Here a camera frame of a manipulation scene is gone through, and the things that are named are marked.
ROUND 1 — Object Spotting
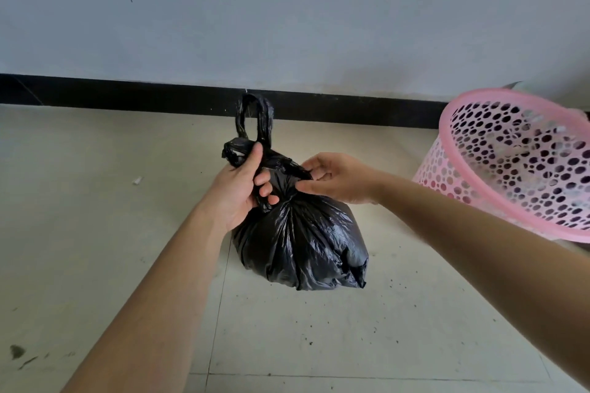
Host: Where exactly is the pink perforated plastic basket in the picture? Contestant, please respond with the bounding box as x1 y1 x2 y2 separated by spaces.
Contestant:
411 87 590 244

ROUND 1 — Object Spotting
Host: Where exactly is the black plastic garbage bag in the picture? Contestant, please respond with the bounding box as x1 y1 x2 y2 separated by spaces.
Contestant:
221 92 369 291

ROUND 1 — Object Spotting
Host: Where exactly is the person's right hand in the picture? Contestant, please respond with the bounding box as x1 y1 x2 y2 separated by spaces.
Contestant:
294 152 386 206

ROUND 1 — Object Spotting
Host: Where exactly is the person's right forearm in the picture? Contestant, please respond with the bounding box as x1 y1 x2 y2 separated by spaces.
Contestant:
373 171 590 389

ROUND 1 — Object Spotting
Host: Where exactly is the person's left hand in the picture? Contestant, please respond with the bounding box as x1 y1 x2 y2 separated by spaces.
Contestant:
198 142 281 233

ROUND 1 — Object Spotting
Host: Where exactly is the person's left forearm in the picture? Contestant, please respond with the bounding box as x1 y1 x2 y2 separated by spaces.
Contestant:
60 203 231 393

